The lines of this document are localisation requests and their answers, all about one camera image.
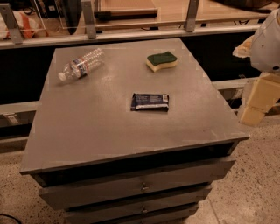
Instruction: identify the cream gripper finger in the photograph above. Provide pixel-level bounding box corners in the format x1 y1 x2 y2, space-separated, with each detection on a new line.
239 73 280 126
233 36 254 58

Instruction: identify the dark blue rxbar wrapper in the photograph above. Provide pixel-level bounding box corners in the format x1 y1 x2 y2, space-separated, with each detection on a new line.
130 94 169 111

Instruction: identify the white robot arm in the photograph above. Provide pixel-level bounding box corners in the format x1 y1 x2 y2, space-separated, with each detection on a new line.
233 9 280 126

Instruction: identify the clear plastic water bottle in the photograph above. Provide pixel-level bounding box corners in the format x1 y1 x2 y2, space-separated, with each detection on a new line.
58 48 104 81

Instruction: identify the green yellow sponge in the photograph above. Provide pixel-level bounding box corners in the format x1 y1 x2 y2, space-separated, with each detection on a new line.
146 52 178 72

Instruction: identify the black wooden bar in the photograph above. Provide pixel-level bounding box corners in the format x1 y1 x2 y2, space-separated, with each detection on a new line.
94 8 158 21

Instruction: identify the grey drawer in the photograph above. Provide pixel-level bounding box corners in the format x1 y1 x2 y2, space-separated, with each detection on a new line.
97 203 199 224
39 157 235 210
65 184 212 224

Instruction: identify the grey drawer cabinet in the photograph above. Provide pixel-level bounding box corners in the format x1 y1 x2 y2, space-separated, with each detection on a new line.
19 38 251 224

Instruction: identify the orange white bag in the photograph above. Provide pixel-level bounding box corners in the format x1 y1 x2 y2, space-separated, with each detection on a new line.
0 11 48 39

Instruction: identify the top grey drawer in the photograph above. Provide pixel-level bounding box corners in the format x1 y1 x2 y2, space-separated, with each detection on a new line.
39 157 235 210

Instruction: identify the metal railing frame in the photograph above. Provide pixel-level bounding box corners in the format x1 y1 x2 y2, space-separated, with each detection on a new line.
0 0 277 50

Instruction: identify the black cable on floor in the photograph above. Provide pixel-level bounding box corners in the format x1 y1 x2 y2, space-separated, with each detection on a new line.
0 213 23 224

